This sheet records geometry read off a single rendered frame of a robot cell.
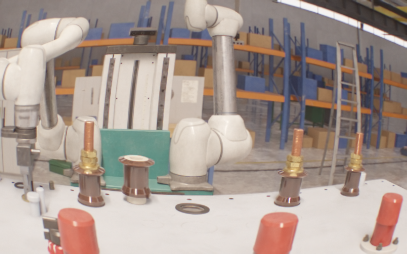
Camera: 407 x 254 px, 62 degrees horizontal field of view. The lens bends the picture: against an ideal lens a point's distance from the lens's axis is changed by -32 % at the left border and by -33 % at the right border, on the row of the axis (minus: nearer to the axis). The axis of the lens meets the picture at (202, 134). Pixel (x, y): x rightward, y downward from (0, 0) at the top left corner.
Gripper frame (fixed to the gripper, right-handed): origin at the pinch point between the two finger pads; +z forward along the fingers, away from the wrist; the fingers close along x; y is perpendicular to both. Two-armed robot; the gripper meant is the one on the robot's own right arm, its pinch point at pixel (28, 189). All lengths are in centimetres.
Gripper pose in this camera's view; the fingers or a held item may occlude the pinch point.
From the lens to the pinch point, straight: 107.1
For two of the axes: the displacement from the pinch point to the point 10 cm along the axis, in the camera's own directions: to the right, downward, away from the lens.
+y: 9.6, 0.3, 2.8
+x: -2.7, -1.8, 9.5
